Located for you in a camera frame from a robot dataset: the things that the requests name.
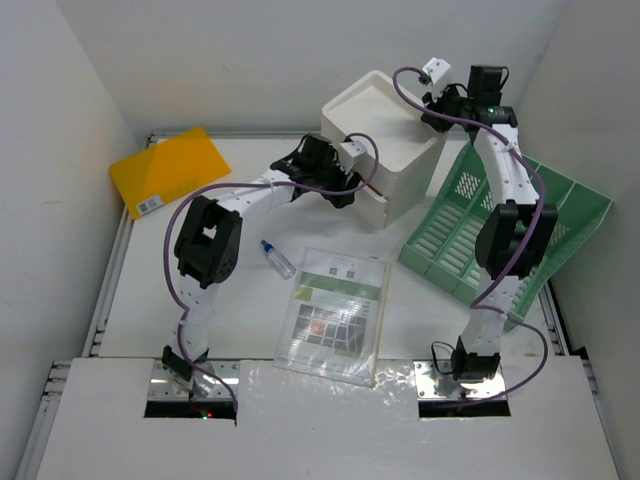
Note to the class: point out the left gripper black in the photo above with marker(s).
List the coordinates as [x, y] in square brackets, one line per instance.
[332, 160]

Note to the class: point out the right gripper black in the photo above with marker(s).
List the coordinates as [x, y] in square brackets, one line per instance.
[434, 121]

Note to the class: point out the white three-drawer cabinet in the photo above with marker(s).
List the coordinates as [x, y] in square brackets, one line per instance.
[409, 149]

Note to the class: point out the clear spray bottle blue cap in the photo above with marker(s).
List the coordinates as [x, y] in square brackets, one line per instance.
[278, 261]

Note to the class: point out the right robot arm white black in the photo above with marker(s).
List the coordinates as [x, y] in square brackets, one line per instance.
[516, 234]

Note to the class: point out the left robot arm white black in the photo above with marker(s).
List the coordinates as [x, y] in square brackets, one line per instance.
[202, 240]

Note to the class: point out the clear document folder with paper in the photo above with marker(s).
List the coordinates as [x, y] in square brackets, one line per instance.
[333, 322]

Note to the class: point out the yellow plastic folder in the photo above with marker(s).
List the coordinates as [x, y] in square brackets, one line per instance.
[168, 171]

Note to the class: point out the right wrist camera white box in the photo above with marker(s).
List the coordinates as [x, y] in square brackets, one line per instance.
[437, 76]

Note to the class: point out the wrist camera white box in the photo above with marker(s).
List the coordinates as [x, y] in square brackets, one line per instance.
[350, 153]
[437, 76]

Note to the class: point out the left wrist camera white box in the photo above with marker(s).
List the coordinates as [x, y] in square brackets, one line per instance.
[350, 153]

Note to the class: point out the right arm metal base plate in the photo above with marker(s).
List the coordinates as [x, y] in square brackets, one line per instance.
[434, 386]

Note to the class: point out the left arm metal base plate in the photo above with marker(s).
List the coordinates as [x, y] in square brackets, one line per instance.
[164, 386]

